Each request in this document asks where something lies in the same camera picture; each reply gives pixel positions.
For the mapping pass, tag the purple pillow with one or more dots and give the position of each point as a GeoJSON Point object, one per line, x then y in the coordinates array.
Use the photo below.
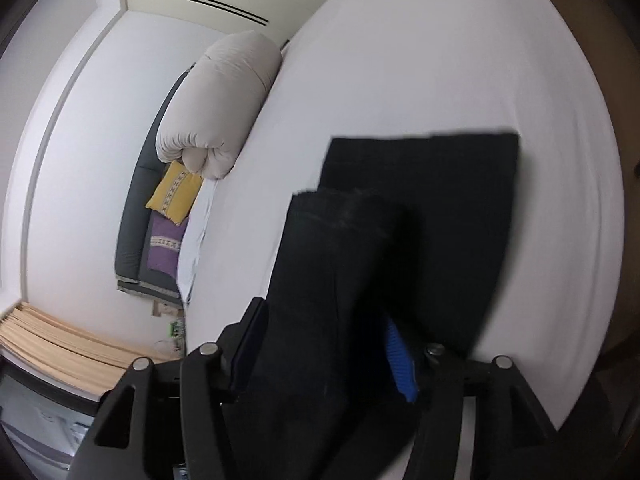
{"type": "Point", "coordinates": [165, 244]}

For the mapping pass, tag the black denim pants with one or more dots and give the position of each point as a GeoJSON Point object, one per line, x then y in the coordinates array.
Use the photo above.
{"type": "Point", "coordinates": [410, 231]}

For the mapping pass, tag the white flat pillow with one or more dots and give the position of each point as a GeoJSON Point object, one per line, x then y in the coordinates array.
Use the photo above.
{"type": "Point", "coordinates": [193, 238]}

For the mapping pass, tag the beige curtain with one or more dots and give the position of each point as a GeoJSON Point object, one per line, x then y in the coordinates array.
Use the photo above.
{"type": "Point", "coordinates": [68, 354]}

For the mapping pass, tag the rolled beige duvet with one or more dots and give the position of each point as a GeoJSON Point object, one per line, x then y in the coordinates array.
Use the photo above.
{"type": "Point", "coordinates": [213, 111]}

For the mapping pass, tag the dark grey headboard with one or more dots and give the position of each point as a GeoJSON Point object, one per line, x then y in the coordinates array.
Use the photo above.
{"type": "Point", "coordinates": [133, 242]}

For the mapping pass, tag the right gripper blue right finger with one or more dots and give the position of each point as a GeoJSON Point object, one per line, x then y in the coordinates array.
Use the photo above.
{"type": "Point", "coordinates": [401, 364]}

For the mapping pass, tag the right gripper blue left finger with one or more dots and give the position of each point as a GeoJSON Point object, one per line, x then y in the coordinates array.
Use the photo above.
{"type": "Point", "coordinates": [240, 343]}

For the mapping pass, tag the white bed mattress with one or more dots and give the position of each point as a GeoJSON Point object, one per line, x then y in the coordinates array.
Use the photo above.
{"type": "Point", "coordinates": [399, 69]}

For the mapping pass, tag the yellow pillow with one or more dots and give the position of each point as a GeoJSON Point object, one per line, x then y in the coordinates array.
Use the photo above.
{"type": "Point", "coordinates": [174, 197]}

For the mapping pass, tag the black framed glass door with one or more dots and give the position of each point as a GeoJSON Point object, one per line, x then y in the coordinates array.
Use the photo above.
{"type": "Point", "coordinates": [45, 424]}

